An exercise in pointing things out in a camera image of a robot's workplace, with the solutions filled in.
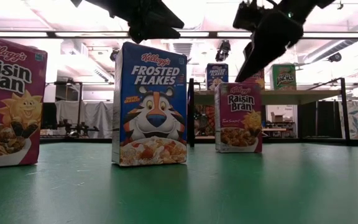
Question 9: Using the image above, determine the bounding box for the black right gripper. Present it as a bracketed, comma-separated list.
[232, 0, 304, 82]

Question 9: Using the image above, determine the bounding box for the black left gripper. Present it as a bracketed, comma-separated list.
[113, 0, 185, 44]

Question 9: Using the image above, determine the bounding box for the green Apple Jacks cereal box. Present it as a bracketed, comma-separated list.
[270, 63, 297, 91]

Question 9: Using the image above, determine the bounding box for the blue Frosted Flakes cereal box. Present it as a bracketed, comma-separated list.
[205, 63, 229, 91]
[111, 41, 188, 167]

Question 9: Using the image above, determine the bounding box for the magenta Raisin Bran cereal box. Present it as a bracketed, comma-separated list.
[214, 82, 263, 154]
[0, 33, 48, 169]

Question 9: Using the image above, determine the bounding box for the light wooden shelf board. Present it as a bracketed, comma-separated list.
[193, 89, 343, 106]

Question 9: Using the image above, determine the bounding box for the cardboard box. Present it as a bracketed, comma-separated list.
[270, 111, 287, 124]

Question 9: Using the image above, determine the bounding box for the dark red patterned object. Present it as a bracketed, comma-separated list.
[194, 104, 216, 138]

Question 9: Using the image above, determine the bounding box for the black partition panel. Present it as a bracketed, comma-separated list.
[296, 101, 343, 139]

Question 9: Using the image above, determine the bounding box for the white draped cloth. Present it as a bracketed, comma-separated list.
[54, 100, 114, 139]

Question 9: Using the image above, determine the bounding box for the green table mat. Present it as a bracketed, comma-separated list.
[0, 141, 358, 224]

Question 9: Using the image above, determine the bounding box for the black hanging camera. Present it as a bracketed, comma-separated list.
[215, 40, 231, 62]

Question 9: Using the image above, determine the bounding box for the black metal shelf frame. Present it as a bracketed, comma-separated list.
[187, 77, 351, 147]

